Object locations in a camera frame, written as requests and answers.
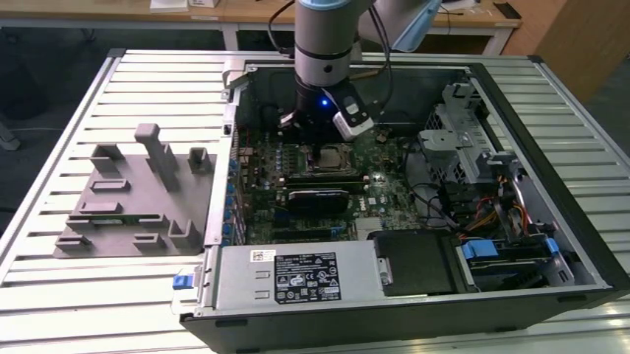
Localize pale blue teach pendant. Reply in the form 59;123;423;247
392;0;444;52

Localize hard disk in blue carrier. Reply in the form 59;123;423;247
455;237;546;291

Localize metal drive cage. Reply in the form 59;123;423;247
416;83;526;185

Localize black PC case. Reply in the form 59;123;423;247
169;55;630;354

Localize white papers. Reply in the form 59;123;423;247
148;0;191;14

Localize green motherboard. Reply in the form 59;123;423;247
235;125;447;246

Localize silver CPU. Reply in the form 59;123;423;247
319;147;348;167

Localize wooden cabinet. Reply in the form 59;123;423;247
500;0;630;106

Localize orange wire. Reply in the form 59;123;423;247
515;204;534;237

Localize wooden desk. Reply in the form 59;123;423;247
0;0;523;56

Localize small silver heatsink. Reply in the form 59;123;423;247
354;216;384;234

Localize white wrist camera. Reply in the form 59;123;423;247
332;94;376;142

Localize grey parts rack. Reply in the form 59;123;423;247
52;123;219;259

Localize black graphics card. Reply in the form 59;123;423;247
284;187;351;218

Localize yellow wire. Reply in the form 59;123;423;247
464;212;499;232

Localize metal socket cover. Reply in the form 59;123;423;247
316;144;355;174

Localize black desk item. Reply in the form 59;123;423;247
492;1;523;20

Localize green RAM stick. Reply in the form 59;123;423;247
68;215;143;225

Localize blue case latch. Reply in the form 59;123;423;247
171;270;193;291

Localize grey power supply unit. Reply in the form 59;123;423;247
193;243;395;319

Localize grey chair base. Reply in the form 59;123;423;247
0;119;24;152

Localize black expansion slot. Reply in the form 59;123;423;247
272;228;332;240

